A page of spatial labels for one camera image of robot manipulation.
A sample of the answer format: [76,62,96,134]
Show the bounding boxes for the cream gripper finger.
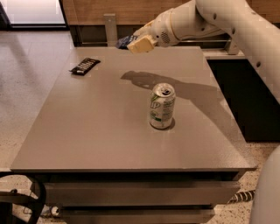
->
[133,20,153,37]
[127,35,158,53]

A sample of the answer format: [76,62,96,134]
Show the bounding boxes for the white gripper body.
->
[150,11,179,47]

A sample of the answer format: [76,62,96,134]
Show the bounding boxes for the blue rxbar blueberry bar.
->
[115,35,137,50]

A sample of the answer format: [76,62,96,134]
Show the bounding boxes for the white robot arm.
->
[128,0,280,224]

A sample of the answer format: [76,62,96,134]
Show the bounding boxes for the black rxbar chocolate bar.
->
[70,58,100,76]

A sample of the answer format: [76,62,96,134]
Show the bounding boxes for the green white soda can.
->
[150,83,176,130]

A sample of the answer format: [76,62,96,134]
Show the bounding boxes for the upper grey drawer front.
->
[45,181,240,207]

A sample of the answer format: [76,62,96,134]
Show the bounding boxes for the grey drawer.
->
[62,209,214,224]
[45,181,240,207]

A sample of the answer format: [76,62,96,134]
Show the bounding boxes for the lower grey drawer front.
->
[62,209,214,224]

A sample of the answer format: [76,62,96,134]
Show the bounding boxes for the black chair part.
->
[0,175,46,224]

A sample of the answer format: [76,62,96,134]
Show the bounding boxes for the horizontal metal rail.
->
[80,39,230,46]

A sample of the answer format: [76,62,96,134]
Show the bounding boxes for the left metal bracket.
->
[103,13,118,46]

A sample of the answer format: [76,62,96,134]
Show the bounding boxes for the metal bracket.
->
[103,13,118,46]
[225,40,240,55]

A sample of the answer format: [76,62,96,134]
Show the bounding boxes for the right metal bracket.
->
[225,40,240,55]

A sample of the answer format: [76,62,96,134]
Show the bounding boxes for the striped black white cable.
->
[227,189,256,205]

